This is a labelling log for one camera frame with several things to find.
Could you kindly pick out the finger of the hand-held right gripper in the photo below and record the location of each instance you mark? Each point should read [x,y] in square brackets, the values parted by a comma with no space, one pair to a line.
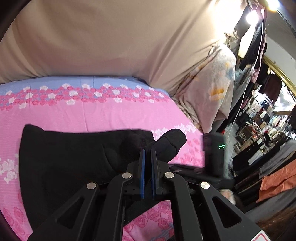
[185,170]

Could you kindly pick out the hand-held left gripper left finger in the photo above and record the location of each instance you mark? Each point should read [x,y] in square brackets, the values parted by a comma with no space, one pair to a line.
[141,171]

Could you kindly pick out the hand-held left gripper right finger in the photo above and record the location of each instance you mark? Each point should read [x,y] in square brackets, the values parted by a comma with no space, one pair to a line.
[153,172]

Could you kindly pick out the black pants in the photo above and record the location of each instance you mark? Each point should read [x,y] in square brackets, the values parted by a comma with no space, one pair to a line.
[69,162]

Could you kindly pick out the person's right hand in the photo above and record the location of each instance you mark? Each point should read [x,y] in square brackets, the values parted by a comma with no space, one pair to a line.
[227,194]

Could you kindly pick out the shelves of goods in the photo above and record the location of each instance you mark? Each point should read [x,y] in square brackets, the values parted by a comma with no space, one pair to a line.
[259,115]

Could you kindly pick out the pale floral blanket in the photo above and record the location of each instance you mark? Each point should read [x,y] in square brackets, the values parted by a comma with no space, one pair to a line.
[215,92]

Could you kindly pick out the orange cloth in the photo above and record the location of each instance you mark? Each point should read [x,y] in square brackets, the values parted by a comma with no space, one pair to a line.
[277,180]

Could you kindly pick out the pink rose print bed sheet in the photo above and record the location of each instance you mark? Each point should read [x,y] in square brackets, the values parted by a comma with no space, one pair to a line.
[92,115]

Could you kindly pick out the hanging clothes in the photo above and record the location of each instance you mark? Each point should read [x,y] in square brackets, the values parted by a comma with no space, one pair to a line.
[256,46]

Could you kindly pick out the beige cloth cover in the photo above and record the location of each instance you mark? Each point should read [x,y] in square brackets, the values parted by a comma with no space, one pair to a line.
[115,34]

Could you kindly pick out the bright lamp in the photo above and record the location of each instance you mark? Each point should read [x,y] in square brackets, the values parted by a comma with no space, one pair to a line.
[252,15]

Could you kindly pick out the gold frame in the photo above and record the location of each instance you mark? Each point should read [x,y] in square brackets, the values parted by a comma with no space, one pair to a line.
[283,74]

